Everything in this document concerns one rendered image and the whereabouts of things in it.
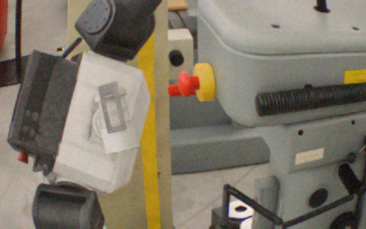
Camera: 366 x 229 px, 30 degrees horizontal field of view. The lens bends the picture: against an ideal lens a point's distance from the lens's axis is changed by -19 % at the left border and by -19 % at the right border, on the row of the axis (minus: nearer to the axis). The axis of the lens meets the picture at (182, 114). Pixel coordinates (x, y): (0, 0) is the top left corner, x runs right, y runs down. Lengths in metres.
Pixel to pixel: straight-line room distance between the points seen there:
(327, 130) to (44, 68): 0.60
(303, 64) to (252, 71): 0.09
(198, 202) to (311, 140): 2.87
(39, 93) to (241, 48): 0.51
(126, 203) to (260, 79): 2.36
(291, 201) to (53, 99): 0.51
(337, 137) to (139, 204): 2.28
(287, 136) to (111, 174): 0.43
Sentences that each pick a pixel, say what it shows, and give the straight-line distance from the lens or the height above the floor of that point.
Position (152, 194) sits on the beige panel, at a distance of 3.47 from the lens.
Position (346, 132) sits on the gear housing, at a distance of 1.29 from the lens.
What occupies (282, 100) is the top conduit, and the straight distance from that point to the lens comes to 1.15.
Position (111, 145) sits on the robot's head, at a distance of 1.44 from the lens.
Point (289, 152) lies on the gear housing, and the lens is 1.26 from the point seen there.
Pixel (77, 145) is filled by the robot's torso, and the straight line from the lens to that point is 1.53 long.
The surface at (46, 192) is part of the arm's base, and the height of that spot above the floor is 1.45.
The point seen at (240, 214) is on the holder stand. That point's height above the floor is 1.13.
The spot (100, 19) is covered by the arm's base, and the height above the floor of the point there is 1.77.
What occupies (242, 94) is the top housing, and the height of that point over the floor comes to 1.79.
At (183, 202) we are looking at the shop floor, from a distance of 4.11.
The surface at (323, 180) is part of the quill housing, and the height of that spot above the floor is 1.59.
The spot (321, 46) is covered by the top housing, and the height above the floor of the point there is 1.87.
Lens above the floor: 2.32
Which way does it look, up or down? 28 degrees down
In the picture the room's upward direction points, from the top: 1 degrees counter-clockwise
